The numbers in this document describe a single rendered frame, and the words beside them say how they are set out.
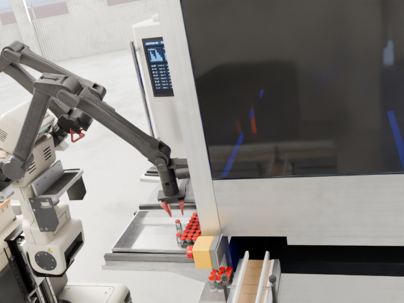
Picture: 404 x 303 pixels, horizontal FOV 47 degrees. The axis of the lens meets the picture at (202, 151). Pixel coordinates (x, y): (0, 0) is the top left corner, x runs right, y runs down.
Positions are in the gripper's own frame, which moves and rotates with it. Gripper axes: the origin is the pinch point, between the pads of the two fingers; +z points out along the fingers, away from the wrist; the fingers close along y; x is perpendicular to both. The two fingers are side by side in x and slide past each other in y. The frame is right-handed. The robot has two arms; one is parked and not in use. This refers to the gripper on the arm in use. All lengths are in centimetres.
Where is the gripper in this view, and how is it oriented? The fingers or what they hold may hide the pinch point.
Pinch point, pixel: (176, 213)
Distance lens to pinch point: 173.9
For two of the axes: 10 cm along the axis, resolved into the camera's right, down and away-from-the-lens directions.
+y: 9.8, -1.6, -0.8
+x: 0.1, -4.0, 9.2
